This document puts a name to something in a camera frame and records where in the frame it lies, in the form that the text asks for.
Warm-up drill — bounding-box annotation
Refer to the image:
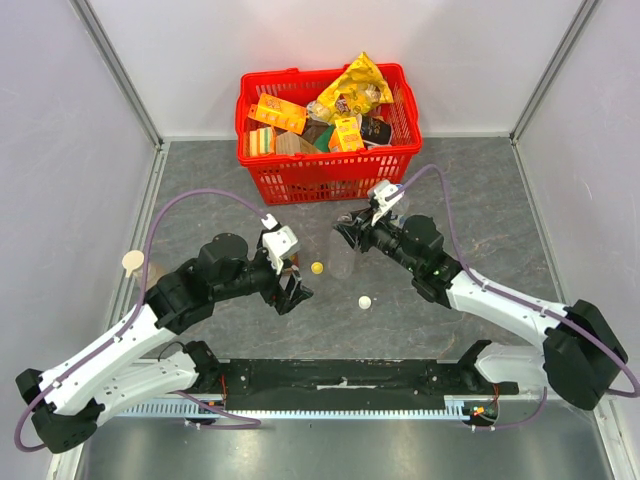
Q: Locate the clear plastic bottle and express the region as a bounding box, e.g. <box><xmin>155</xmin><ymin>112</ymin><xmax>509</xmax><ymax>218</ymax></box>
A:
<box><xmin>328</xmin><ymin>230</ymin><xmax>355</xmax><ymax>280</ymax></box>

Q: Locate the small yellow bottle cap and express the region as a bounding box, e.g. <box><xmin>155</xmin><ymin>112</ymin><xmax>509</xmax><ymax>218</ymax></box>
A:
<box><xmin>311</xmin><ymin>262</ymin><xmax>324</xmax><ymax>275</ymax></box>

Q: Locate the clear bottle blue cap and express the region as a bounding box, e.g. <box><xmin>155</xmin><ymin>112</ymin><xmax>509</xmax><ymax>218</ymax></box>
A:
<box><xmin>390</xmin><ymin>193</ymin><xmax>411</xmax><ymax>227</ymax></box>

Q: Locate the small white bottle cap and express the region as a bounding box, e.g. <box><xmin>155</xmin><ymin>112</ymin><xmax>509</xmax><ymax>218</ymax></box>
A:
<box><xmin>358</xmin><ymin>296</ymin><xmax>372</xmax><ymax>310</ymax></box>

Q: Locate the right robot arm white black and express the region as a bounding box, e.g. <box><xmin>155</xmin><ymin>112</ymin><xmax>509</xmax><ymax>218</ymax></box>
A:
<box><xmin>333</xmin><ymin>208</ymin><xmax>628</xmax><ymax>410</ymax></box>

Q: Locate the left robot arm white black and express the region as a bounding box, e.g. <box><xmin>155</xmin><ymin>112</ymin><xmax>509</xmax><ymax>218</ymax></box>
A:
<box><xmin>16</xmin><ymin>226</ymin><xmax>313</xmax><ymax>454</ymax></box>

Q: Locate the beige bottle round cap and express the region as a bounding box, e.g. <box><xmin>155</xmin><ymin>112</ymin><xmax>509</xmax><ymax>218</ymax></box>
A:
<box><xmin>121</xmin><ymin>250</ymin><xmax>166</xmax><ymax>291</ymax></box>

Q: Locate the orange box right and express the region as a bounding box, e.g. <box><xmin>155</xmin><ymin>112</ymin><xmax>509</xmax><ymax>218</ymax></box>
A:
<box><xmin>328</xmin><ymin>117</ymin><xmax>365</xmax><ymax>153</ymax></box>

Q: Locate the orange box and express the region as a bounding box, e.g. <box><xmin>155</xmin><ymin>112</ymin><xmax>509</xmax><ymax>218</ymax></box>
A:
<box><xmin>248</xmin><ymin>93</ymin><xmax>307</xmax><ymax>134</ymax></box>
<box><xmin>328</xmin><ymin>117</ymin><xmax>365</xmax><ymax>153</ymax></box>

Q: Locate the green package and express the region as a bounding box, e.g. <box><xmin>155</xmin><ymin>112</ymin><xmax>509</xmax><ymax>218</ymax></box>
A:
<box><xmin>313</xmin><ymin>125</ymin><xmax>335</xmax><ymax>153</ymax></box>

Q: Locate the red plastic shopping basket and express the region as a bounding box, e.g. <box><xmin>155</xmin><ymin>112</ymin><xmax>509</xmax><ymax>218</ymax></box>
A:
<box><xmin>235</xmin><ymin>63</ymin><xmax>422</xmax><ymax>205</ymax></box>

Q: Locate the wooden block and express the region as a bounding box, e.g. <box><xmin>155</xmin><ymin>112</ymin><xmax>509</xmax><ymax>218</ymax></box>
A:
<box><xmin>275</xmin><ymin>132</ymin><xmax>322</xmax><ymax>156</ymax></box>

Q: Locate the clear wrapped snack pack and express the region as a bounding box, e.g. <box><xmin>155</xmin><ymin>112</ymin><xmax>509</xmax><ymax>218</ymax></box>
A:
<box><xmin>307</xmin><ymin>100</ymin><xmax>332</xmax><ymax>123</ymax></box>

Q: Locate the striped sponge pack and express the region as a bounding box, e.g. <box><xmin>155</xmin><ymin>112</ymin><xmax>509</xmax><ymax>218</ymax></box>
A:
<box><xmin>249</xmin><ymin>126</ymin><xmax>276</xmax><ymax>157</ymax></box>

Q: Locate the yellow snack bag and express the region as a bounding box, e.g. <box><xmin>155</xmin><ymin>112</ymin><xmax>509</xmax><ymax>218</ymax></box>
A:
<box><xmin>315</xmin><ymin>52</ymin><xmax>394</xmax><ymax>124</ymax></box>

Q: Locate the orange box left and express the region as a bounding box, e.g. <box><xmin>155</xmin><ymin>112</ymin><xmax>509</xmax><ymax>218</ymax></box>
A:
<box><xmin>248</xmin><ymin>93</ymin><xmax>307</xmax><ymax>134</ymax></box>

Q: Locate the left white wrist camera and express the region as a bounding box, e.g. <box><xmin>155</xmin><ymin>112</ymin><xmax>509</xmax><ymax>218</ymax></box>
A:
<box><xmin>261</xmin><ymin>213</ymin><xmax>300</xmax><ymax>274</ymax></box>

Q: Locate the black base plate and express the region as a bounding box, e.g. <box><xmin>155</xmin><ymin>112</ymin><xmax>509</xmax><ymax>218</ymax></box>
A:
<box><xmin>193</xmin><ymin>359</ymin><xmax>519</xmax><ymax>410</ymax></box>

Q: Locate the white cable duct rail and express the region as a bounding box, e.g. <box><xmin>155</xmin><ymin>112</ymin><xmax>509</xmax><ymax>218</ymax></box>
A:
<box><xmin>118</xmin><ymin>397</ymin><xmax>470</xmax><ymax>421</ymax></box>

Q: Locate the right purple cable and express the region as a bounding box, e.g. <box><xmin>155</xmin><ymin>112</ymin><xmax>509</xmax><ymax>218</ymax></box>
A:
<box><xmin>397</xmin><ymin>163</ymin><xmax>640</xmax><ymax>431</ymax></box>

